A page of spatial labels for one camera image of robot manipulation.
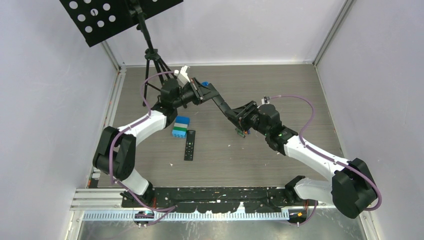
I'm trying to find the blue green white block stack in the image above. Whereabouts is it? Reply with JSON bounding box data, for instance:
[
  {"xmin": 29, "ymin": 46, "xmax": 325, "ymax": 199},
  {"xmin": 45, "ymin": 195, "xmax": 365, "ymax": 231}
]
[{"xmin": 171, "ymin": 116, "xmax": 190, "ymax": 139}]

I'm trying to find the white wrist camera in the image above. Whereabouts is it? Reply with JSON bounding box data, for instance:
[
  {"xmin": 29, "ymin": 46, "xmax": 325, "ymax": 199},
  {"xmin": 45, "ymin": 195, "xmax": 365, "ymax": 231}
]
[
  {"xmin": 173, "ymin": 65, "xmax": 191, "ymax": 85},
  {"xmin": 261, "ymin": 96, "xmax": 271, "ymax": 105}
]

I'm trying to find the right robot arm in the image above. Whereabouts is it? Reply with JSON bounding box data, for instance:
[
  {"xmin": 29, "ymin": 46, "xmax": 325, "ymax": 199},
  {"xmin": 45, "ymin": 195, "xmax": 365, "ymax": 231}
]
[{"xmin": 224, "ymin": 101, "xmax": 382, "ymax": 219}]

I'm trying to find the black remote with buttons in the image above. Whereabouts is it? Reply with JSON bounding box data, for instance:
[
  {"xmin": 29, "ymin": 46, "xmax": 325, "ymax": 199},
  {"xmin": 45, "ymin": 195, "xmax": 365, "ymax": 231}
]
[{"xmin": 184, "ymin": 130, "xmax": 196, "ymax": 161}]

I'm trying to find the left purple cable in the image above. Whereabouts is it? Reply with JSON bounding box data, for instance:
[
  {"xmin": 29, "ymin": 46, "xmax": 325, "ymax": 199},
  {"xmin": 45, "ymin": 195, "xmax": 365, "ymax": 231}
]
[{"xmin": 109, "ymin": 70, "xmax": 181, "ymax": 228}]

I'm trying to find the black remote control back up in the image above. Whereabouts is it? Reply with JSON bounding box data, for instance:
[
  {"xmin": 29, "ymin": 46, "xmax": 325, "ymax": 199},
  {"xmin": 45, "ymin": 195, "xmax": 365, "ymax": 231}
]
[{"xmin": 212, "ymin": 94, "xmax": 237, "ymax": 124}]

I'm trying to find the aluminium frame rail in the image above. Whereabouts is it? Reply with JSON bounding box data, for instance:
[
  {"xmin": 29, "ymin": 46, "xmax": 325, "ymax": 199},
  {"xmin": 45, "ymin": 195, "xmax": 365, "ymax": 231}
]
[{"xmin": 70, "ymin": 187, "xmax": 314, "ymax": 223}]

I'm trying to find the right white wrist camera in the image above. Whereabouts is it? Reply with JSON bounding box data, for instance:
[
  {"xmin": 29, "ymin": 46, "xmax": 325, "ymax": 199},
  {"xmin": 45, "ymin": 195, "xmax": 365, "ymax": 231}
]
[{"xmin": 261, "ymin": 96, "xmax": 271, "ymax": 105}]

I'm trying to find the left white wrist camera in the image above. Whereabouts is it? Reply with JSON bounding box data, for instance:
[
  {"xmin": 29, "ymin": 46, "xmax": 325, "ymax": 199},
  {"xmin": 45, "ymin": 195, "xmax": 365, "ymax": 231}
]
[{"xmin": 173, "ymin": 65, "xmax": 191, "ymax": 85}]

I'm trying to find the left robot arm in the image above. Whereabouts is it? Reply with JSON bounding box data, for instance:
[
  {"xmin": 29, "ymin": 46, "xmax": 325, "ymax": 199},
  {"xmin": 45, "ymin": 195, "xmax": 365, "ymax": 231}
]
[{"xmin": 92, "ymin": 78, "xmax": 219, "ymax": 207}]

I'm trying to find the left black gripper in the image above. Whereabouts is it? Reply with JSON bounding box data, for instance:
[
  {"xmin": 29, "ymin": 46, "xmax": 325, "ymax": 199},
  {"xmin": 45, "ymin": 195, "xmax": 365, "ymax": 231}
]
[{"xmin": 173, "ymin": 78, "xmax": 219, "ymax": 109}]

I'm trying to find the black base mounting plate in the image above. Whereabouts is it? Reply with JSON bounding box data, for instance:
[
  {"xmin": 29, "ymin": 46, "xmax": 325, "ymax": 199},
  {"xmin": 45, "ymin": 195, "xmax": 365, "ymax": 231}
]
[{"xmin": 120, "ymin": 186, "xmax": 304, "ymax": 214}]

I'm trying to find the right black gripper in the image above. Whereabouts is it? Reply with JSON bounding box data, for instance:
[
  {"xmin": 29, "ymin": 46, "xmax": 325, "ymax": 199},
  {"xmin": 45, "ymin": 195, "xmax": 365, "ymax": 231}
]
[{"xmin": 225, "ymin": 100, "xmax": 270, "ymax": 137}]

